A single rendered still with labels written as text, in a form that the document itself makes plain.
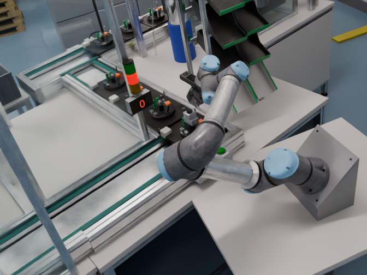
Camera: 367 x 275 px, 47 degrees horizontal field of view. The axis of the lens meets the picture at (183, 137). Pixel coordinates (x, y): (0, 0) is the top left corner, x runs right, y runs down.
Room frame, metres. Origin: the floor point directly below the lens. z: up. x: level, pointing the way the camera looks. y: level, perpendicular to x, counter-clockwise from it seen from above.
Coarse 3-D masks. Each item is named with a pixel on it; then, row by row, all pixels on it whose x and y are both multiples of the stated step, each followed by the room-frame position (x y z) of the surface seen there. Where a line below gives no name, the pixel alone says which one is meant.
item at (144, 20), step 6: (150, 12) 3.25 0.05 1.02; (156, 12) 3.22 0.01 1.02; (162, 12) 3.31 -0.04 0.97; (144, 18) 3.27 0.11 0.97; (150, 18) 3.18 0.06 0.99; (156, 18) 3.17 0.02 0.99; (162, 18) 3.17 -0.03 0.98; (144, 24) 3.15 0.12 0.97; (150, 24) 3.12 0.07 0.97; (156, 24) 3.10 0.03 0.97
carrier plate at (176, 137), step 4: (200, 116) 1.79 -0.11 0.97; (204, 116) 1.78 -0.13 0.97; (176, 124) 1.76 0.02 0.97; (180, 124) 1.76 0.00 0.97; (172, 128) 1.74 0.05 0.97; (176, 128) 1.73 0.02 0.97; (224, 128) 1.65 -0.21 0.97; (172, 132) 1.71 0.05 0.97; (176, 132) 1.70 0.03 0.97; (168, 136) 1.68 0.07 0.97; (172, 136) 1.67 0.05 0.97; (176, 136) 1.66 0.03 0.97; (180, 136) 1.66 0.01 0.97; (168, 140) 1.67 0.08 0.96; (172, 140) 1.64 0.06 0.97; (176, 140) 1.63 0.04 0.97
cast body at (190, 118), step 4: (184, 112) 1.69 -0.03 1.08; (188, 112) 1.67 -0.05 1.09; (192, 112) 1.67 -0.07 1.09; (184, 116) 1.69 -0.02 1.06; (188, 116) 1.66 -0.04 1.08; (192, 116) 1.67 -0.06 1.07; (196, 116) 1.68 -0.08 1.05; (184, 120) 1.69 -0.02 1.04; (188, 120) 1.66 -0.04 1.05; (192, 120) 1.66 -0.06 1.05; (192, 124) 1.65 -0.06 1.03
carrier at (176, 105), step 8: (152, 104) 1.93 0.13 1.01; (160, 104) 1.89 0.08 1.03; (176, 104) 1.95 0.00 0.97; (144, 112) 1.93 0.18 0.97; (152, 112) 1.88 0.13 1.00; (160, 112) 1.87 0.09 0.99; (168, 112) 1.85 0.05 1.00; (176, 112) 1.87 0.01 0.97; (152, 120) 1.85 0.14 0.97; (160, 120) 1.83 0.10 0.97; (168, 120) 1.82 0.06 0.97; (176, 120) 1.80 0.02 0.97; (152, 128) 1.78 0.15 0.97; (160, 128) 1.76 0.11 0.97
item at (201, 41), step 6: (198, 30) 1.94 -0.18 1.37; (198, 36) 1.94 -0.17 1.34; (198, 42) 1.95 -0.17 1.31; (210, 42) 1.95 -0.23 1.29; (216, 42) 1.95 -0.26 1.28; (204, 48) 1.90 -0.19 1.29; (216, 48) 1.92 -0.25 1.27; (228, 48) 1.91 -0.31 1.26; (234, 48) 1.88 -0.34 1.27; (216, 54) 1.88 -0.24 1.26; (222, 54) 1.88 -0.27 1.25; (228, 54) 1.88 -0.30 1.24; (234, 54) 1.88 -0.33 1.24; (222, 60) 1.84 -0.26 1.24; (228, 60) 1.84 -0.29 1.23; (234, 60) 1.84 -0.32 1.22; (240, 60) 1.84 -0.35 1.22; (222, 66) 1.81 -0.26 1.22; (228, 66) 1.81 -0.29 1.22
